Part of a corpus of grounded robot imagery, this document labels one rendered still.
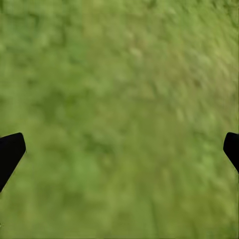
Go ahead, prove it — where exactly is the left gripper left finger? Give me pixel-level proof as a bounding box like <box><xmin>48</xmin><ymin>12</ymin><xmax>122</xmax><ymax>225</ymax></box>
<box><xmin>0</xmin><ymin>132</ymin><xmax>26</xmax><ymax>192</ymax></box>

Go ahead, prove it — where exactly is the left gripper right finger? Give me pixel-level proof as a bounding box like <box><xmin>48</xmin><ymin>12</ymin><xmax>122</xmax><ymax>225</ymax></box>
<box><xmin>223</xmin><ymin>132</ymin><xmax>239</xmax><ymax>172</ymax></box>

